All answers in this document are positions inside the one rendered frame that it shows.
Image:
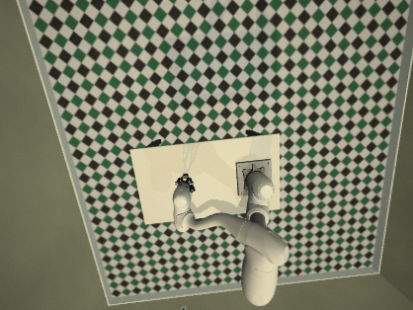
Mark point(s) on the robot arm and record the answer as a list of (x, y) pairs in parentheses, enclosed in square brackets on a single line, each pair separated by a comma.
[(264, 249)]

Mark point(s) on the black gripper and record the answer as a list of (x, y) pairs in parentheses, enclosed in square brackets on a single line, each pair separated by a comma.
[(181, 179)]

